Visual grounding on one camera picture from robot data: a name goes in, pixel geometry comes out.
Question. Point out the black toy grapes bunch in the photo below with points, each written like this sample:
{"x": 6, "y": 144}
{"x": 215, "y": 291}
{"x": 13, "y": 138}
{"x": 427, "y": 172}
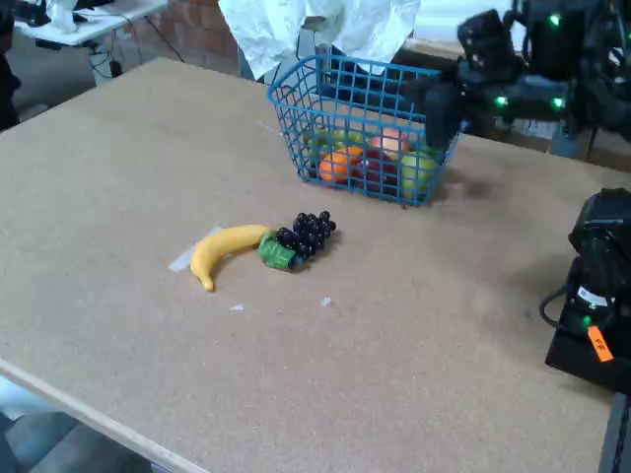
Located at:
{"x": 308, "y": 235}

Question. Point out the pale pink toy peach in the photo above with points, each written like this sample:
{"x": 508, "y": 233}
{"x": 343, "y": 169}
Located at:
{"x": 389, "y": 142}

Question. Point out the round green toy fruit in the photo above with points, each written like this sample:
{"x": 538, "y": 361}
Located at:
{"x": 418, "y": 173}

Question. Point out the red toy pomegranate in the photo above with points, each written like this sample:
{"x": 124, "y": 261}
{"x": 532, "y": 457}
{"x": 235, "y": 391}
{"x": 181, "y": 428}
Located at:
{"x": 379, "y": 170}

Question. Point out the yellow green toy fruit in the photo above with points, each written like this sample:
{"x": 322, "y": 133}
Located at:
{"x": 329, "y": 140}

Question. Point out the toy orange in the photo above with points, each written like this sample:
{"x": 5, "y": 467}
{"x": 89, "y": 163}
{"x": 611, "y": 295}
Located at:
{"x": 337, "y": 166}

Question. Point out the white crumpled sheet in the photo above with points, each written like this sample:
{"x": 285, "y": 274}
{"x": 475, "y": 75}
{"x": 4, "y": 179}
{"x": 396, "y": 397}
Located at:
{"x": 266, "y": 29}

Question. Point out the yellow toy banana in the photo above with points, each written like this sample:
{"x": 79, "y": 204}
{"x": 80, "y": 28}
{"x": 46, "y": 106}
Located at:
{"x": 222, "y": 249}

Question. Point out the long white tape strip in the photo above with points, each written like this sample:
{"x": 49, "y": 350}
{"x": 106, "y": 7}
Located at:
{"x": 178, "y": 261}

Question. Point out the white background table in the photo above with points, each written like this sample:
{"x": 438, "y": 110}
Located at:
{"x": 98, "y": 20}

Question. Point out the white crumpled paper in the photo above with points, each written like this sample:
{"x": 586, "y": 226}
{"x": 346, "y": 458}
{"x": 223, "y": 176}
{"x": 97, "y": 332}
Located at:
{"x": 63, "y": 15}

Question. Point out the person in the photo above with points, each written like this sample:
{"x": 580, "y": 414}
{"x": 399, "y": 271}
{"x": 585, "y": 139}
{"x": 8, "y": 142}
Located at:
{"x": 7, "y": 93}

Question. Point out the small black camera box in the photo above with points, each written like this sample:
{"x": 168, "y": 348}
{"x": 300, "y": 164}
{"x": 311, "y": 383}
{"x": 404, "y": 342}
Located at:
{"x": 485, "y": 37}

